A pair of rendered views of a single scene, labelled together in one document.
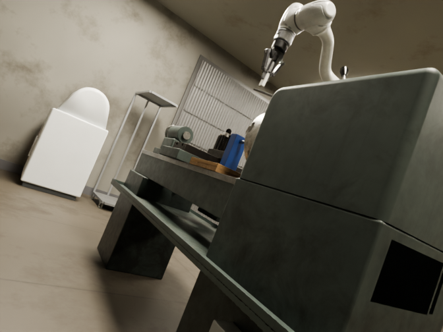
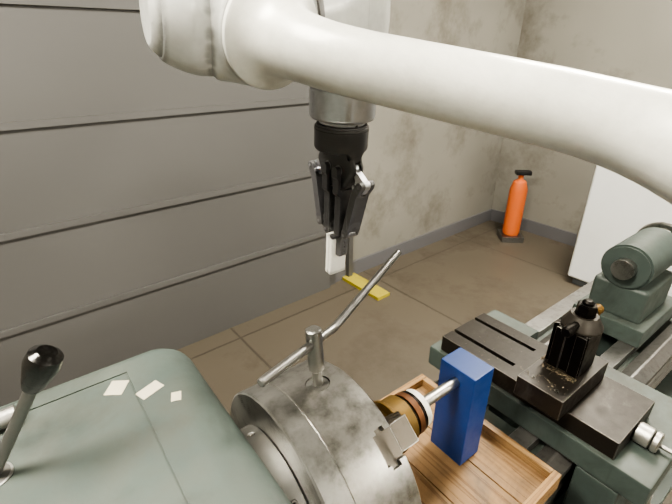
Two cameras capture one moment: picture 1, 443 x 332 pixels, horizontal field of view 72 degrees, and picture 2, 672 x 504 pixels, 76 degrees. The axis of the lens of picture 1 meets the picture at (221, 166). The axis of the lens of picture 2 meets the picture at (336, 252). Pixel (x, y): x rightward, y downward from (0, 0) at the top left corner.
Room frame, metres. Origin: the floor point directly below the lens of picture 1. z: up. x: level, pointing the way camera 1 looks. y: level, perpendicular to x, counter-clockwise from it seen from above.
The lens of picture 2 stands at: (1.35, -0.64, 1.65)
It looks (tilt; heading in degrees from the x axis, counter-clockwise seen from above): 26 degrees down; 83
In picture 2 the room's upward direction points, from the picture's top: straight up
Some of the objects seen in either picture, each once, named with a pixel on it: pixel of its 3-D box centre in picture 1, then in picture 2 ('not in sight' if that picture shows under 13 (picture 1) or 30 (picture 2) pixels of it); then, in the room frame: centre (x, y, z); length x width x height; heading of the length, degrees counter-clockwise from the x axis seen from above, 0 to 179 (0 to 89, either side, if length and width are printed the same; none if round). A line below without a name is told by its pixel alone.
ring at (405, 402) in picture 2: not in sight; (393, 423); (1.51, -0.13, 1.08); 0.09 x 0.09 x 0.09; 31
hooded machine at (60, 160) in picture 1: (69, 138); (652, 200); (3.88, 1.92, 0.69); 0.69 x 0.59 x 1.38; 122
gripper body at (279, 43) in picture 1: (277, 52); (340, 154); (1.43, -0.05, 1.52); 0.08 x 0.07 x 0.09; 121
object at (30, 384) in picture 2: (343, 72); (41, 370); (1.11, -0.30, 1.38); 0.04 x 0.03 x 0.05; 31
